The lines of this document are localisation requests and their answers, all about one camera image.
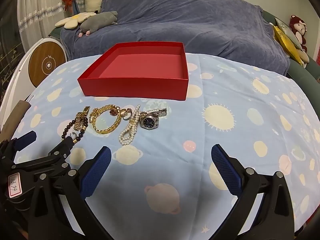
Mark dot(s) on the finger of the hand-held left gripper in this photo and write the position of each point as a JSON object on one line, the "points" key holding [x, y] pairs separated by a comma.
{"points": [[62, 148], [26, 140]]}

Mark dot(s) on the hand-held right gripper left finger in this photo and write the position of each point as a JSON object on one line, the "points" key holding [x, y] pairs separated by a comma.
{"points": [[96, 172]]}

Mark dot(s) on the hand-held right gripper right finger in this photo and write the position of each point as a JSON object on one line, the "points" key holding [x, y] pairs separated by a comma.
{"points": [[226, 171]]}

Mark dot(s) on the gold link watch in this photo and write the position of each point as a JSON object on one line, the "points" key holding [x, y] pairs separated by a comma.
{"points": [[80, 117]]}

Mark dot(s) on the gold hoop earring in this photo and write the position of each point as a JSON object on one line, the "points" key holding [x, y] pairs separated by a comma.
{"points": [[121, 114]]}

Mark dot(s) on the silver wristwatch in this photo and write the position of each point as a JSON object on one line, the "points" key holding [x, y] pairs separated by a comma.
{"points": [[148, 123]]}

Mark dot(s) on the red cardboard box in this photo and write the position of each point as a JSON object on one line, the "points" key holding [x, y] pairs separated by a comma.
{"points": [[130, 87]]}

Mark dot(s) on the cardboard tube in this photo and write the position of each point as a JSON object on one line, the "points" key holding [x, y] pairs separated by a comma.
{"points": [[15, 120]]}

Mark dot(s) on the light blue planet print cloth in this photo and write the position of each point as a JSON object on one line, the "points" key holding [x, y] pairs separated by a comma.
{"points": [[250, 100]]}

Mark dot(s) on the round wooden side table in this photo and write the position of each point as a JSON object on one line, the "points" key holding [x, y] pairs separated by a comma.
{"points": [[45, 65]]}

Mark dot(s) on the green sofa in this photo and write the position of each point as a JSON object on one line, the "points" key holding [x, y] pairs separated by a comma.
{"points": [[302, 76]]}

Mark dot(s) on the flower shaped pillow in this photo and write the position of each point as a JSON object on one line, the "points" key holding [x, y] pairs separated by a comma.
{"points": [[72, 20]]}

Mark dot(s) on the grey plush toy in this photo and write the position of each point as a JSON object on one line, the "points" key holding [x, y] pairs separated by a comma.
{"points": [[100, 21]]}

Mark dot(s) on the white curtain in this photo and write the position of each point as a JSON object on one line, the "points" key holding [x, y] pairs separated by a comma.
{"points": [[40, 7]]}

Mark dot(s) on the cream plush cushion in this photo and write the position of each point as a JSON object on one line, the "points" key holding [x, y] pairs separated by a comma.
{"points": [[303, 57]]}

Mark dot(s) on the yellow pillow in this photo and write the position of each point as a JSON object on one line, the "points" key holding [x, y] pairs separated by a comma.
{"points": [[287, 46]]}

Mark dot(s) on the red ribbon bow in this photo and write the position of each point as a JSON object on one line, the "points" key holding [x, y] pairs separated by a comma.
{"points": [[68, 1]]}

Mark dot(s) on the grey pillow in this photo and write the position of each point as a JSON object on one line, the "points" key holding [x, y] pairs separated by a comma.
{"points": [[287, 31]]}

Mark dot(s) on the blue sofa cover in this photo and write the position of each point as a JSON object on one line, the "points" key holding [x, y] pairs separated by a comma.
{"points": [[187, 20]]}

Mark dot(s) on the red monkey plush toy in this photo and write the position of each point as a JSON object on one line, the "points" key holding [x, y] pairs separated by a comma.
{"points": [[298, 28]]}

